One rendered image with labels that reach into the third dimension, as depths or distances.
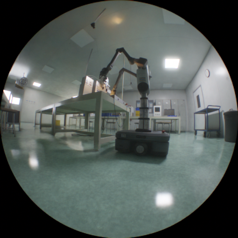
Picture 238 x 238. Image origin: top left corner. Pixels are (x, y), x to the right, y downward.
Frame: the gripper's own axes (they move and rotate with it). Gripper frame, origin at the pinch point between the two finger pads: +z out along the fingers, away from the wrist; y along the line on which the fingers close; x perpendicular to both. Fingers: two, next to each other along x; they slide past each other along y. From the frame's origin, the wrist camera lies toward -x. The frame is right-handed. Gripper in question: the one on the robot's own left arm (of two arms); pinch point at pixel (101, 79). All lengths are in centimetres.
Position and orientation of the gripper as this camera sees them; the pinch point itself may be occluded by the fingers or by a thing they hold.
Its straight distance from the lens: 137.0
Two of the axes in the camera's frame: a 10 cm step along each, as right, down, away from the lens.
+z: -5.0, 8.6, 1.4
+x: 7.8, 5.1, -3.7
